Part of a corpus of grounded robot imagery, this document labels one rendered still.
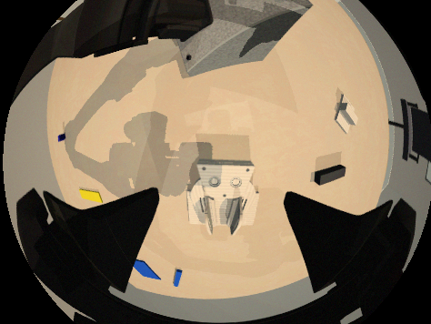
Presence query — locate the blue flat bar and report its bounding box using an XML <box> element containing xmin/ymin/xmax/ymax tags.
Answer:
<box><xmin>175</xmin><ymin>269</ymin><xmax>183</xmax><ymax>287</ymax></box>

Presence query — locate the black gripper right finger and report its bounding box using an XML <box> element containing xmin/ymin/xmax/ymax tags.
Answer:
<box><xmin>284</xmin><ymin>191</ymin><xmax>394</xmax><ymax>294</ymax></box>

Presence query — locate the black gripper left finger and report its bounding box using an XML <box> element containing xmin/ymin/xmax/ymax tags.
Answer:
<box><xmin>43</xmin><ymin>187</ymin><xmax>160</xmax><ymax>293</ymax></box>

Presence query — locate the blue rectangular plate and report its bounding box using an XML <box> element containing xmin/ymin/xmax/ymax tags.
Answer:
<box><xmin>133</xmin><ymin>259</ymin><xmax>160</xmax><ymax>279</ymax></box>

